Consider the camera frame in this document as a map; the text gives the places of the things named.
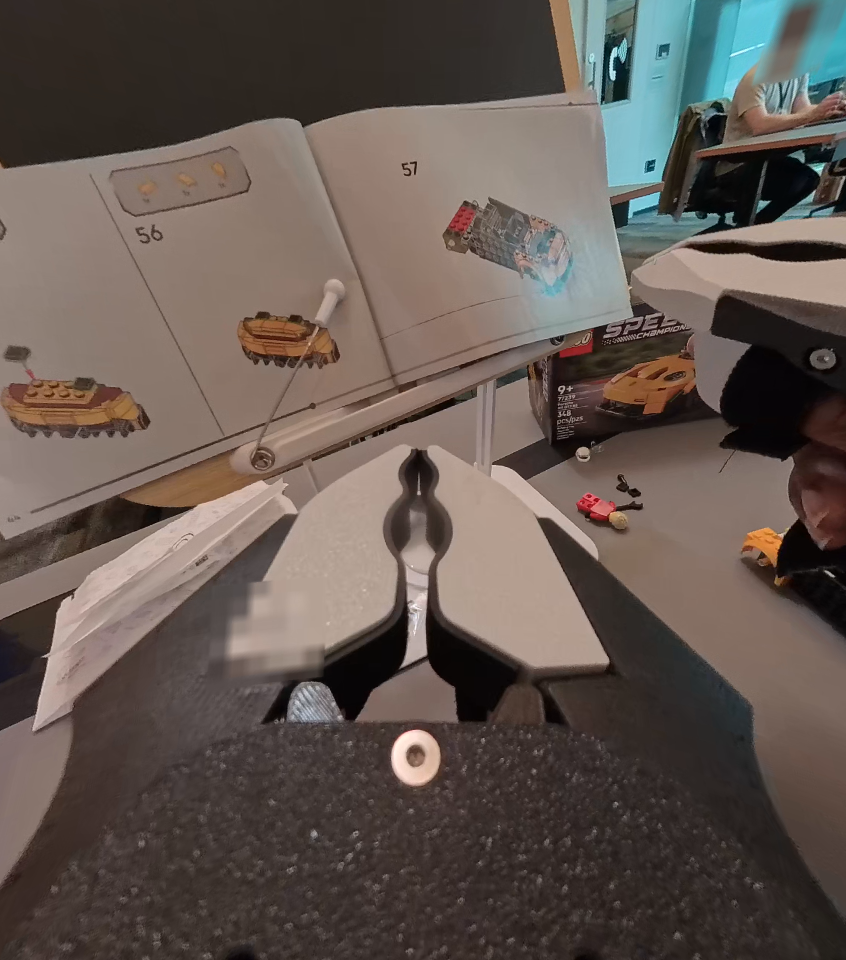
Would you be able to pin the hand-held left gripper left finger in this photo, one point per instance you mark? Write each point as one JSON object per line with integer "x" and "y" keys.
{"x": 340, "y": 555}

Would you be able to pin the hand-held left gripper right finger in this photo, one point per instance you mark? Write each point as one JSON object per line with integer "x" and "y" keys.
{"x": 513, "y": 577}

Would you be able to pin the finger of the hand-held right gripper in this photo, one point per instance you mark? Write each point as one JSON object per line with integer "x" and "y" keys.
{"x": 693, "y": 274}
{"x": 805, "y": 236}

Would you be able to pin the lego set box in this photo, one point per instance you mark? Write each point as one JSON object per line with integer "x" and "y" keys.
{"x": 618, "y": 375}

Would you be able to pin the white lego piece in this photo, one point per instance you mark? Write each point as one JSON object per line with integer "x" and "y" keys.
{"x": 582, "y": 452}

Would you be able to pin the black lego car chassis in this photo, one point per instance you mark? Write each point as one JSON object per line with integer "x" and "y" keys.
{"x": 843, "y": 592}

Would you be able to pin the lego instruction booklet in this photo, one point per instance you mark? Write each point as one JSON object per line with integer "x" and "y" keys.
{"x": 243, "y": 262}

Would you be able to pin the person's right hand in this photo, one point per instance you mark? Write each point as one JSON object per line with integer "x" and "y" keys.
{"x": 835, "y": 465}

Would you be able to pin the grey office desk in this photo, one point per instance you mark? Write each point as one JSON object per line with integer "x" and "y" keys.
{"x": 783, "y": 139}

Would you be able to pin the beige minifigure head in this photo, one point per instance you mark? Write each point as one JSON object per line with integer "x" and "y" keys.
{"x": 618, "y": 519}

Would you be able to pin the white paper bag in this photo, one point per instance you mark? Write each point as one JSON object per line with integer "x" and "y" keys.
{"x": 153, "y": 570}

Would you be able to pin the black tilted board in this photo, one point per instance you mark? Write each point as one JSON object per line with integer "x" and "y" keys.
{"x": 243, "y": 60}

